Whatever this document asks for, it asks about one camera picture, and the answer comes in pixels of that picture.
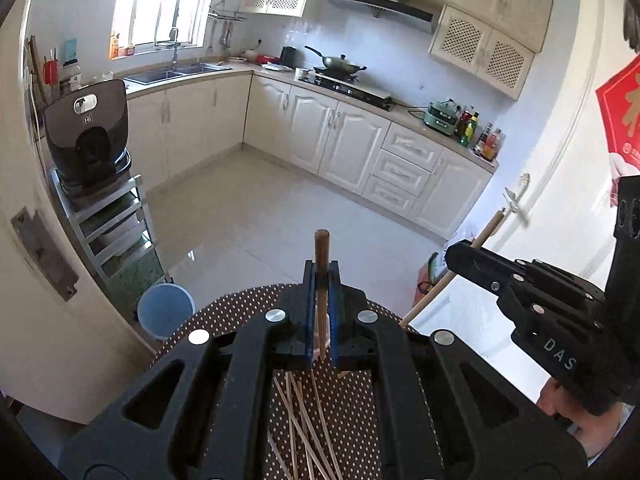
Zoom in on wall utensil rack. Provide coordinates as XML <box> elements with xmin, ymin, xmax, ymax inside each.
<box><xmin>207</xmin><ymin>0</ymin><xmax>245</xmax><ymax>23</ymax></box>

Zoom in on white mug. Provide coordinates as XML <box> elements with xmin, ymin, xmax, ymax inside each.
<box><xmin>294</xmin><ymin>67</ymin><xmax>310</xmax><ymax>80</ymax></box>

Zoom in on cream lower cabinets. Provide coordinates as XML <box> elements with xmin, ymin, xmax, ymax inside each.
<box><xmin>125</xmin><ymin>70</ymin><xmax>496</xmax><ymax>238</ymax></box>

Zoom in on red container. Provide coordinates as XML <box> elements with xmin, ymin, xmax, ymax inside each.
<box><xmin>256</xmin><ymin>54</ymin><xmax>280</xmax><ymax>64</ymax></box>

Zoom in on black electric kettle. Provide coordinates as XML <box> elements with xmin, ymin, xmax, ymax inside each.
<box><xmin>279</xmin><ymin>47</ymin><xmax>302</xmax><ymax>68</ymax></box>

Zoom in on red fu door decoration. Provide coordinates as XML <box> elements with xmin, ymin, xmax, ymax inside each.
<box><xmin>594</xmin><ymin>66</ymin><xmax>640</xmax><ymax>208</ymax></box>

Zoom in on stainless steel sink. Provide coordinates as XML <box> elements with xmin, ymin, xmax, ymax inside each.
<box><xmin>125</xmin><ymin>63</ymin><xmax>231</xmax><ymax>86</ymax></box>

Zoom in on yellow green bottle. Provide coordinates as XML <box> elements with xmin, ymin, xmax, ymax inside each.
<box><xmin>461</xmin><ymin>112</ymin><xmax>478</xmax><ymax>146</ymax></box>

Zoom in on range hood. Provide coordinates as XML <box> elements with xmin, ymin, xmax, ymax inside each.
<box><xmin>326</xmin><ymin>0</ymin><xmax>440</xmax><ymax>24</ymax></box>

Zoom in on door strike plate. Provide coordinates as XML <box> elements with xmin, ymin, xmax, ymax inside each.
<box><xmin>11</xmin><ymin>207</ymin><xmax>79</xmax><ymax>301</ymax></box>

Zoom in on chrome sink faucet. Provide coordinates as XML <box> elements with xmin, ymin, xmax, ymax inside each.
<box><xmin>169</xmin><ymin>27</ymin><xmax>181</xmax><ymax>70</ymax></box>

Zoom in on silver door handle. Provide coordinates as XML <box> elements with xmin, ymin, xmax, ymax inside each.
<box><xmin>503</xmin><ymin>172</ymin><xmax>530</xmax><ymax>228</ymax></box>

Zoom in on pink ceramic cup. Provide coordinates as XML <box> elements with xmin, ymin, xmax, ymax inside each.
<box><xmin>312</xmin><ymin>314</ymin><xmax>331</xmax><ymax>361</ymax></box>

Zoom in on person's right hand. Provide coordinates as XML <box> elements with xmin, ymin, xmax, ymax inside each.
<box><xmin>536</xmin><ymin>378</ymin><xmax>632</xmax><ymax>460</ymax></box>

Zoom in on black gas stove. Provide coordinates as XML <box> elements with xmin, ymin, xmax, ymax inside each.
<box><xmin>307</xmin><ymin>73</ymin><xmax>394</xmax><ymax>112</ymax></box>

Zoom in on black wok with lid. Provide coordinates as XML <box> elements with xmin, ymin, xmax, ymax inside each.
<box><xmin>305</xmin><ymin>46</ymin><xmax>367</xmax><ymax>76</ymax></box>

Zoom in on green electric cooker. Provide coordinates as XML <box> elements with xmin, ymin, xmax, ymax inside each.
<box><xmin>423</xmin><ymin>99</ymin><xmax>460</xmax><ymax>136</ymax></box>

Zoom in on white kitchen door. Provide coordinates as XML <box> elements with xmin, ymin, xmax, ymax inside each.
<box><xmin>409</xmin><ymin>0</ymin><xmax>640</xmax><ymax>401</ymax></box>

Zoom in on metal storage rack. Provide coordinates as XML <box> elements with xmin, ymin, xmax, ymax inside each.
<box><xmin>50</xmin><ymin>169</ymin><xmax>166</xmax><ymax>310</ymax></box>

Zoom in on brown polka dot tablecloth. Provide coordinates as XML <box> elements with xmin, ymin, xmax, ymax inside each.
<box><xmin>155</xmin><ymin>284</ymin><xmax>383</xmax><ymax>479</ymax></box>

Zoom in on kitchen window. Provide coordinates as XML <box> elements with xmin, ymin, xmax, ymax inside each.
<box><xmin>111</xmin><ymin>0</ymin><xmax>212</xmax><ymax>58</ymax></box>

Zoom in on dark sauce bottle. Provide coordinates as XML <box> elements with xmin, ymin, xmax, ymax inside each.
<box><xmin>474</xmin><ymin>122</ymin><xmax>492</xmax><ymax>155</ymax></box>

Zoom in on orange sauce bottle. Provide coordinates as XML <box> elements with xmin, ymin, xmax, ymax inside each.
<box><xmin>482</xmin><ymin>128</ymin><xmax>502</xmax><ymax>162</ymax></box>

